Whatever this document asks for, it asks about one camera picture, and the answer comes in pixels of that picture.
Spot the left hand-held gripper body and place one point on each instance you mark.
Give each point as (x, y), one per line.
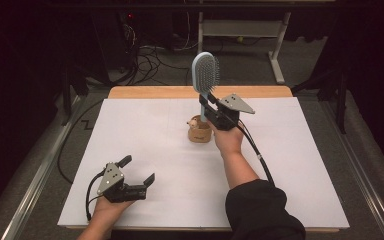
(115, 186)

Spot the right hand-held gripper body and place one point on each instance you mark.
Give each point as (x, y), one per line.
(228, 113)

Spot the light blue hairbrush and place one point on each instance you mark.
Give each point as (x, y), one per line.
(205, 71)

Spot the person's left hand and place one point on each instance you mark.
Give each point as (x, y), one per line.
(111, 208)

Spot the person's right hand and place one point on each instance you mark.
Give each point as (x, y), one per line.
(228, 140)

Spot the white table cover sheet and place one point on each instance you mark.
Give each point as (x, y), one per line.
(180, 166)

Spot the black stand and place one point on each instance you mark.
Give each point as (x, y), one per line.
(341, 106)
(67, 96)

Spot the white metal table frame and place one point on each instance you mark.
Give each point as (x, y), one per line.
(243, 28)

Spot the metal floor rail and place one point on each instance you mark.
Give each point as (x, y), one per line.
(36, 176)
(363, 173)

